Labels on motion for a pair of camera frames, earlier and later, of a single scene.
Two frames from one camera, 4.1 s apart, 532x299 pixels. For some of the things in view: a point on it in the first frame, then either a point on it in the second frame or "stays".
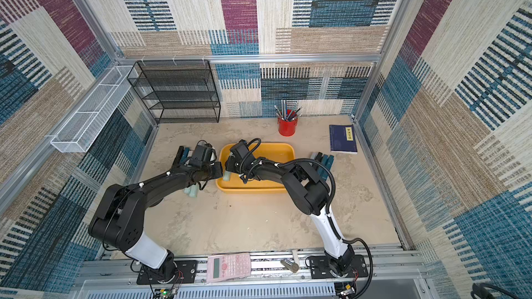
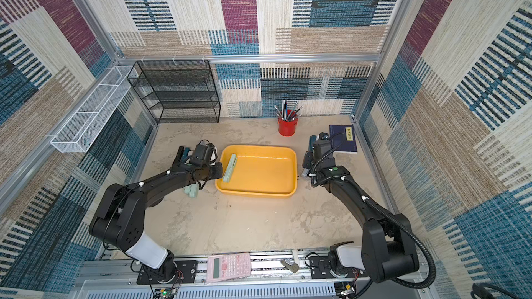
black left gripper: x=219 y=166 stays
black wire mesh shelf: x=177 y=91 stays
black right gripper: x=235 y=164 → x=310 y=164
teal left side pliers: x=184 y=158 stays
